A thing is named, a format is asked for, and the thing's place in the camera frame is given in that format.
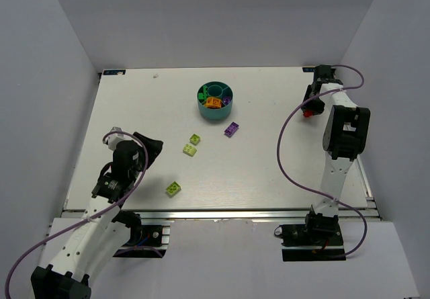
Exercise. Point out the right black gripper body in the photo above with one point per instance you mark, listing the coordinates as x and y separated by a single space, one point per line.
313 102

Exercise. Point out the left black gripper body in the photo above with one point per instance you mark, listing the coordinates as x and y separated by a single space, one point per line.
142 152

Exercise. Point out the dark green curved lego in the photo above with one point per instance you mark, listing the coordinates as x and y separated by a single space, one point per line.
203 94

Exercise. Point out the purple butterfly curved lego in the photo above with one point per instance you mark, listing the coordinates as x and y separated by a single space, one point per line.
226 100

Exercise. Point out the yellow butterfly curved lego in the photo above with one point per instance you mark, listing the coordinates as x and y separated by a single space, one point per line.
213 103

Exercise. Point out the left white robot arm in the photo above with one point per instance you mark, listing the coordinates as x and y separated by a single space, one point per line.
104 227

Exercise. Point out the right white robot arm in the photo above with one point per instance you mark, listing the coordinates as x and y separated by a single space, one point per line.
343 140

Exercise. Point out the dark corner label sticker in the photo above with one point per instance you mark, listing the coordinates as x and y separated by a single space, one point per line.
308 69

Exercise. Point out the lime lego brick near front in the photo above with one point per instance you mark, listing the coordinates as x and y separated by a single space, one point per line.
172 189

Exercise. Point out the lime lego brick studs up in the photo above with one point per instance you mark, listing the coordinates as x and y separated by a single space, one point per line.
189 150

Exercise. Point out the lime lego brick upside down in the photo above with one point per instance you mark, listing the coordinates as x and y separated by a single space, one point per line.
194 139

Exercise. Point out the purple flat lego plate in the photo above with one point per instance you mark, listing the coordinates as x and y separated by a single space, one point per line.
231 129

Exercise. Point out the left corner label sticker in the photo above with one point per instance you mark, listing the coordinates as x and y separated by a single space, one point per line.
113 72

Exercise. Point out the teal round divided container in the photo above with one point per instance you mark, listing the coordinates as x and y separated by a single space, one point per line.
219 90

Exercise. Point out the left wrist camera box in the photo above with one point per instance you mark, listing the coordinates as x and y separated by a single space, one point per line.
112 140

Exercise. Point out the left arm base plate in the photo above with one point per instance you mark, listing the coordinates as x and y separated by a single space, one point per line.
149 241

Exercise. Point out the aluminium table rail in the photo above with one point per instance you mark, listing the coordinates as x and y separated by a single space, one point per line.
235 214

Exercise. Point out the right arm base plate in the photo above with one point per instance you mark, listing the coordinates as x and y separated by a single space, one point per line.
298 246

